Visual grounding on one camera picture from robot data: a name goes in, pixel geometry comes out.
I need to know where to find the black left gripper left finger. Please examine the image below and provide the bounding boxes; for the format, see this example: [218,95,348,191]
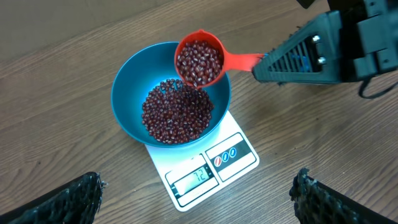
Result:
[1,172,106,224]

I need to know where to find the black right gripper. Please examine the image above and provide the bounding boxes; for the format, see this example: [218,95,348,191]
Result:
[252,0,397,85]

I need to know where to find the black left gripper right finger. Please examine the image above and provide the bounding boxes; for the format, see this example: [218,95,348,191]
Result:
[289,168,395,224]

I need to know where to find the red scoop blue handle tip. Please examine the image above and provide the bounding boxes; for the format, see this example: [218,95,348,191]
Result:
[174,29,266,88]

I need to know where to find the red beans in scoop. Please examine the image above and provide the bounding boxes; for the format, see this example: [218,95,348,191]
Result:
[176,40,224,88]

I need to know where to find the white digital kitchen scale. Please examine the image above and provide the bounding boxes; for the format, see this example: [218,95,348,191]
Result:
[146,112,259,212]

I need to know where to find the red beans in bowl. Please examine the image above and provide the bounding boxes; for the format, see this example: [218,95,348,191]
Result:
[141,79,215,144]

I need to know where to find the blue bowl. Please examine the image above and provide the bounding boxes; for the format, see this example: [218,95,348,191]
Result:
[111,42,232,148]

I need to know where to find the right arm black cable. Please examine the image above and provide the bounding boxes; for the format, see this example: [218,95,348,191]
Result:
[358,77,398,100]

